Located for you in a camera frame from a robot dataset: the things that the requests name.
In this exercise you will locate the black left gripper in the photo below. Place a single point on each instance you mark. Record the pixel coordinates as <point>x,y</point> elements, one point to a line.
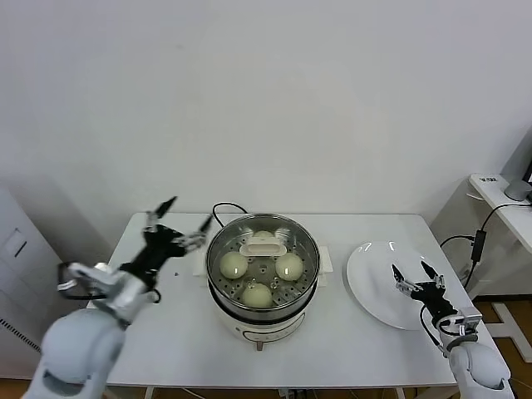
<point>160,247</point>

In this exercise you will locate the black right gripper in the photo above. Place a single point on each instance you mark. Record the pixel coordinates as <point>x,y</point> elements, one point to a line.
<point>434,299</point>

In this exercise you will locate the white steamed baozi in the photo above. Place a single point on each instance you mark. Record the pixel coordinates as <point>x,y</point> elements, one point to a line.
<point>233,266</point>
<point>289,267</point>
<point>262,235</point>
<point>256,296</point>

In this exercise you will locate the round glass lid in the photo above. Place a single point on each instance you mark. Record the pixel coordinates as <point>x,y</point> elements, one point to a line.
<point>262,249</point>

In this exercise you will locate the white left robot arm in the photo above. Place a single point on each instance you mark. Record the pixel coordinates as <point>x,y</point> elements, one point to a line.
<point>79,349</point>

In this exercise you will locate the stainless steel steamer pot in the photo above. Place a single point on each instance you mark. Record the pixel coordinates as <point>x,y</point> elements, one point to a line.
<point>291,309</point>

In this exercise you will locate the white round plate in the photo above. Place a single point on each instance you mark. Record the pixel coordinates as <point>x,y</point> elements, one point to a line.
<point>374,274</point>

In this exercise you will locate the black adapter box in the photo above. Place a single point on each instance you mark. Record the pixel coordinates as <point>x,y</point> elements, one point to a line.
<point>478,246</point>

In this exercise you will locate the white table leg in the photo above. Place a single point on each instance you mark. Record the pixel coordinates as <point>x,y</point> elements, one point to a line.
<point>400,393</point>
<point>149,393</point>

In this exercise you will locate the small desk sticker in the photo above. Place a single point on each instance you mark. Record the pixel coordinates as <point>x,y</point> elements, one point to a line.
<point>488,179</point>

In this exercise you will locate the grey monitor stand base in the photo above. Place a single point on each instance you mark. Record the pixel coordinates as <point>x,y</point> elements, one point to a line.
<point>517,190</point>

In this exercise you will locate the cream electric cooker base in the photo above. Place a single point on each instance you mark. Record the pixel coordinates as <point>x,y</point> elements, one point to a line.
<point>270,332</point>

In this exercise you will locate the white cabinet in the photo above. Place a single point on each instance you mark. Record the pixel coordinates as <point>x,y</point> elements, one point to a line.
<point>25,257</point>

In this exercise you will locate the dark monitor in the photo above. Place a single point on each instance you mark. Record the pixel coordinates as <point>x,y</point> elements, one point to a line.
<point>525,154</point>

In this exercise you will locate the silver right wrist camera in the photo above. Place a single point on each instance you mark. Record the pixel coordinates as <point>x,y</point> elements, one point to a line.
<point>467,320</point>

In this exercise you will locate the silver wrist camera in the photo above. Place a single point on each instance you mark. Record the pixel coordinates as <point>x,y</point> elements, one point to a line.
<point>467,320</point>
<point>95,274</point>

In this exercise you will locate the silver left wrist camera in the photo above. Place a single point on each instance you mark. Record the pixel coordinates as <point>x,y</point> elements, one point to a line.
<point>95,274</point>

